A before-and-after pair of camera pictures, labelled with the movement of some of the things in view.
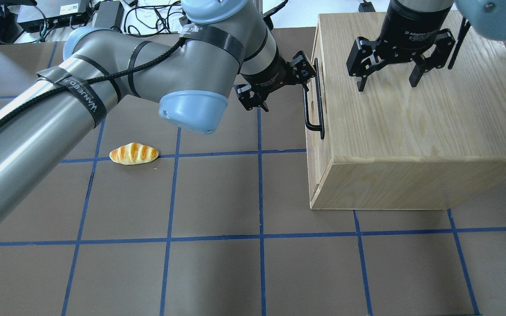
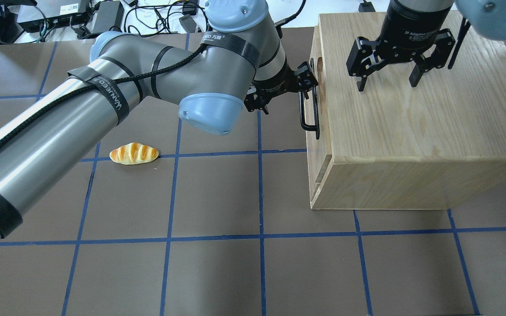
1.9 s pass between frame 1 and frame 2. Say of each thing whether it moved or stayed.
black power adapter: stayed
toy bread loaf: stayed
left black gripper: stayed
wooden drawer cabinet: stayed
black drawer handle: moved
